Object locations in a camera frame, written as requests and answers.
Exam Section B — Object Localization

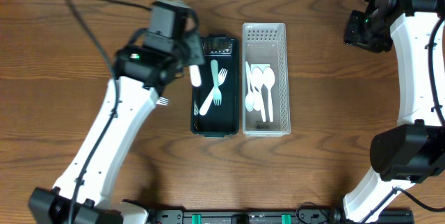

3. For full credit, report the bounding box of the white plastic fork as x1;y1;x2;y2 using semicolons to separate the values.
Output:
189;65;202;88
156;97;170;106
199;68;227;115

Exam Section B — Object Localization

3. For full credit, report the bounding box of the white plastic fork handle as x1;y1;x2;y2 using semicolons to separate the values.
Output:
211;60;222;106

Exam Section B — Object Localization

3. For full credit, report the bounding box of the white plastic fork top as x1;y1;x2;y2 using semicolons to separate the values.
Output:
156;97;170;106

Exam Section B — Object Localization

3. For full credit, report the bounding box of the black plastic basket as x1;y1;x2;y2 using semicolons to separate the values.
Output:
191;35;239;138

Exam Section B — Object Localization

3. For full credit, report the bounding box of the white plastic spoon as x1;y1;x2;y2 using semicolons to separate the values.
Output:
245;61;254;112
253;88;264;111
263;67;275;122
252;67;266;122

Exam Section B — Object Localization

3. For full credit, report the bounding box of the clear plastic basket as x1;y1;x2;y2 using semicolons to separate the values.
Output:
242;23;291;137

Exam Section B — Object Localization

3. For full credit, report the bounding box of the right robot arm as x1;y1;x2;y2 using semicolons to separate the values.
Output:
329;0;444;223

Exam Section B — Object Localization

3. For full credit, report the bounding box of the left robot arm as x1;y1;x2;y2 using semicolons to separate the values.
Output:
29;0;204;223

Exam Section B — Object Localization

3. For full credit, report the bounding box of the white label in basket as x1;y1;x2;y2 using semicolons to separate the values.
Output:
250;64;270;70

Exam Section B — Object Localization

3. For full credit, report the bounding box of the black mounting rail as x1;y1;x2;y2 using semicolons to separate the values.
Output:
145;209;415;224

